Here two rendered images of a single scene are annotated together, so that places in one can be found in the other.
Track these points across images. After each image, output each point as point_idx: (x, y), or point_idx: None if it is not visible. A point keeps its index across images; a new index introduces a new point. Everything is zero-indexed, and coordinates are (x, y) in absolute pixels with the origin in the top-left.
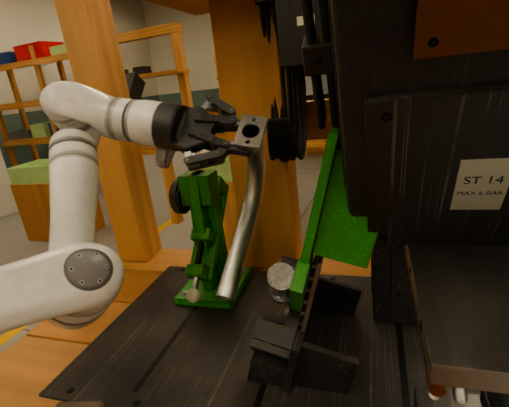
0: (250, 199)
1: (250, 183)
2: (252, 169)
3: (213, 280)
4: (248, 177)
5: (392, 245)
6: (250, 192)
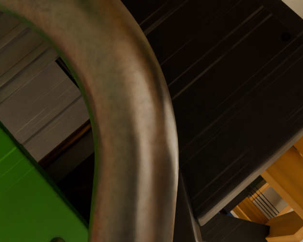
0: None
1: (52, 45)
2: (90, 120)
3: None
4: (72, 57)
5: (65, 73)
6: (19, 18)
